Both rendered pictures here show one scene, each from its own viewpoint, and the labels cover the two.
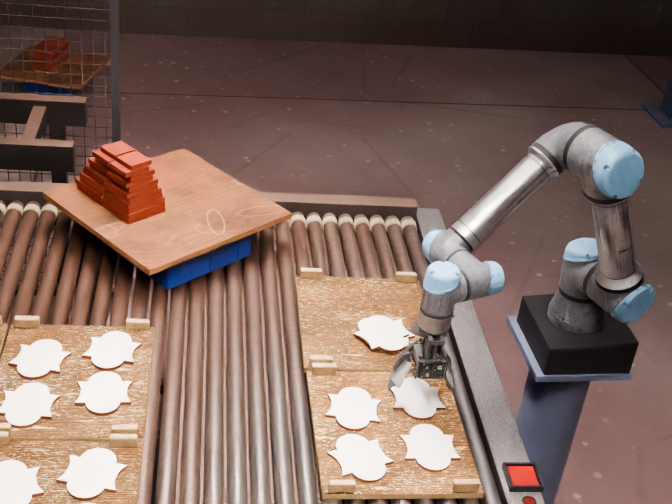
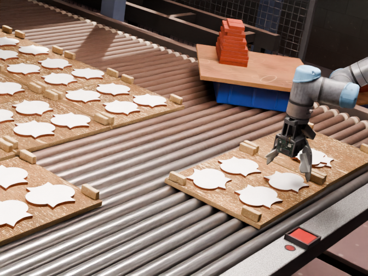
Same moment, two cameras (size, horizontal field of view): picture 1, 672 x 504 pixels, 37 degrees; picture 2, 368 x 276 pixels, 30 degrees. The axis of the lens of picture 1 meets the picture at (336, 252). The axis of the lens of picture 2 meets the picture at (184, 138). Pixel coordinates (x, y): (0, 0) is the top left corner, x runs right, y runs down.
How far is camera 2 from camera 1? 1.53 m
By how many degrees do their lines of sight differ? 40
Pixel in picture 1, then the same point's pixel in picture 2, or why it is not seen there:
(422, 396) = (290, 182)
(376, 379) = (274, 167)
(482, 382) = (349, 203)
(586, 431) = not seen: outside the picture
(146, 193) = (236, 48)
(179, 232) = (241, 74)
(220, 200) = (285, 75)
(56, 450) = (70, 110)
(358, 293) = (325, 143)
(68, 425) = (88, 108)
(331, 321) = not seen: hidden behind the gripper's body
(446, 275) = (304, 69)
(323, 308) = not seen: hidden behind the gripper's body
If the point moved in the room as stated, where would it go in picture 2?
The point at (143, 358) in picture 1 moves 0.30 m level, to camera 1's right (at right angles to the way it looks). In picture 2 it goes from (160, 109) to (214, 138)
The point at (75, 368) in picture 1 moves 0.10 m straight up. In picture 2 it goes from (124, 98) to (126, 74)
